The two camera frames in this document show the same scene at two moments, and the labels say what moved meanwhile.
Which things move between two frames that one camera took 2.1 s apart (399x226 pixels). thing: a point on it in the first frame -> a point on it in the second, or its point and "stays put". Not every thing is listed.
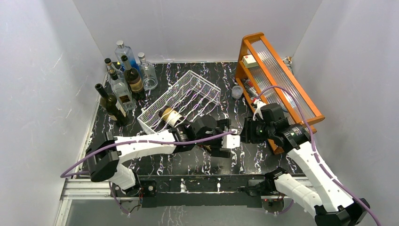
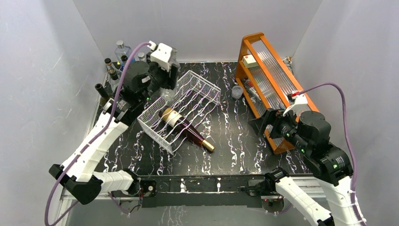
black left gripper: x=217 y=150 -> x=169 y=76
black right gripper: x=247 y=135 -> x=270 y=116
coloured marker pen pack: x=251 y=90 stays put
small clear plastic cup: x=237 y=92 stays put
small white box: x=249 y=61 stays put
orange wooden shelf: x=262 y=76 stays put
